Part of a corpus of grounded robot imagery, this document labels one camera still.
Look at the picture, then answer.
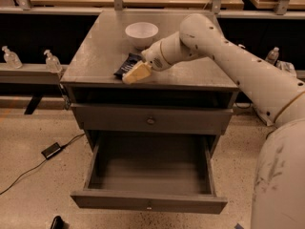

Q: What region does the black object bottom edge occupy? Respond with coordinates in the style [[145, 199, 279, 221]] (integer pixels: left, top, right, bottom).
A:
[[50, 216, 64, 229]]

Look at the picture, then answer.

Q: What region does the black power adapter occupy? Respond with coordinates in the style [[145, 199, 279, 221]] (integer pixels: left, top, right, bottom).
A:
[[41, 142, 61, 159]]

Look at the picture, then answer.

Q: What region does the clear pump bottle far left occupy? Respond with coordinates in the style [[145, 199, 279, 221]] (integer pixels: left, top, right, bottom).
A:
[[2, 46, 23, 69]]

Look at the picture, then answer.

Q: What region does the closed grey top drawer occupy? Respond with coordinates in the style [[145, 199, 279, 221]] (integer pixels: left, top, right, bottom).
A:
[[71, 104, 233, 135]]

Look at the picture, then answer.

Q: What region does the dark blue rxbar wrapper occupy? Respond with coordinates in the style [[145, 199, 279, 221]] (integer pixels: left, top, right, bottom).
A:
[[114, 53, 142, 79]]

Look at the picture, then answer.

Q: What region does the white ceramic bowl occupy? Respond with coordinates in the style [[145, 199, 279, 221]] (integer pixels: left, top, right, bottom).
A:
[[125, 22, 158, 50]]

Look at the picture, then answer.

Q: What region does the clear plastic water bottle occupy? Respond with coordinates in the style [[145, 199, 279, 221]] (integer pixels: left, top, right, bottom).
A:
[[265, 47, 279, 65]]

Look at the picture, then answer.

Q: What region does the grey drawer cabinet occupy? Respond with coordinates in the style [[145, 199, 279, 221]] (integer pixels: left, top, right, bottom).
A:
[[60, 9, 245, 215]]

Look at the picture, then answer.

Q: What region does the black adapter cable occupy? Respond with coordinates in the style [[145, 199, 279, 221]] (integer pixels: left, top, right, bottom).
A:
[[0, 133, 86, 197]]

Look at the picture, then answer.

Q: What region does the open grey middle drawer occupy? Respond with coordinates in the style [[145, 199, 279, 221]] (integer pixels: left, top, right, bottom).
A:
[[71, 132, 228, 214]]

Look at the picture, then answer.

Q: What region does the clear pump bottle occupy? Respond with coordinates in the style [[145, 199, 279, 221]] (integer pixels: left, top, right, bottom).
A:
[[44, 50, 62, 73], [2, 46, 23, 69]]

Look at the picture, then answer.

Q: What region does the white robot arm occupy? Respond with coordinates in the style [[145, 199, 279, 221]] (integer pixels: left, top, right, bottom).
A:
[[123, 13, 305, 229]]

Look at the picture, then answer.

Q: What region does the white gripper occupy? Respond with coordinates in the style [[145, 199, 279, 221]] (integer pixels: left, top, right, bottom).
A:
[[122, 41, 173, 84]]

